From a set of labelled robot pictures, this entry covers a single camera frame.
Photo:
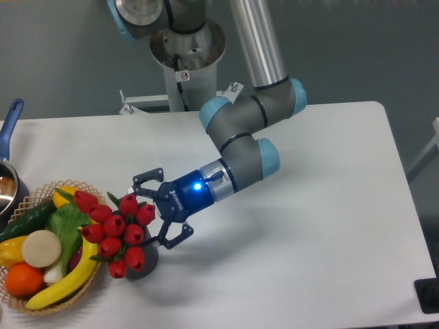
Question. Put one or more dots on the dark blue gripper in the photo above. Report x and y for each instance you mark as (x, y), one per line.
(187, 198)

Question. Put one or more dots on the red tulip bouquet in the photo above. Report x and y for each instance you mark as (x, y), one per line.
(116, 230)

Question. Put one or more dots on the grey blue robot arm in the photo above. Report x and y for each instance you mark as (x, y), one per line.
(243, 159)

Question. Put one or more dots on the dark grey ribbed vase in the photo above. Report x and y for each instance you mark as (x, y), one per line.
(141, 260)

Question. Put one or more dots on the yellow banana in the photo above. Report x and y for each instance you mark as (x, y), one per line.
(70, 283)

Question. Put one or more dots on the green bok choy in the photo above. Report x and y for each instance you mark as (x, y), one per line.
(64, 224)

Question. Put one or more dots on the red vegetable under banana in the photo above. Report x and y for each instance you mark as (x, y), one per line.
(75, 259)

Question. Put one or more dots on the yellow lemon squash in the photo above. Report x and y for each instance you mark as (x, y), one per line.
(61, 198)

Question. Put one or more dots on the woven wicker basket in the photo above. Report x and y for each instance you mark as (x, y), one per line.
(40, 196)

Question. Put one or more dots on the beige round disc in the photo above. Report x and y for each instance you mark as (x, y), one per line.
(41, 248)

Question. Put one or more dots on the green cucumber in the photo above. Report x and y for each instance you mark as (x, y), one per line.
(30, 221)

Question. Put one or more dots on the orange fruit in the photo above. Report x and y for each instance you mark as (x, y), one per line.
(23, 279)

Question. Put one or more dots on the yellow bell pepper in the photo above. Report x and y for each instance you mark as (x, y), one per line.
(11, 253)

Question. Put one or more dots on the black device at table edge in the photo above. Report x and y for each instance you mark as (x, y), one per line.
(427, 293)

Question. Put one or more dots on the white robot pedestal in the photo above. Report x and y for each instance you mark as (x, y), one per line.
(189, 63)

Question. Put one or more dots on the blue handled saucepan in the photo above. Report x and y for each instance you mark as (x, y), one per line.
(13, 189)

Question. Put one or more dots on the white metal frame right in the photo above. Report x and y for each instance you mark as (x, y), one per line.
(425, 156)

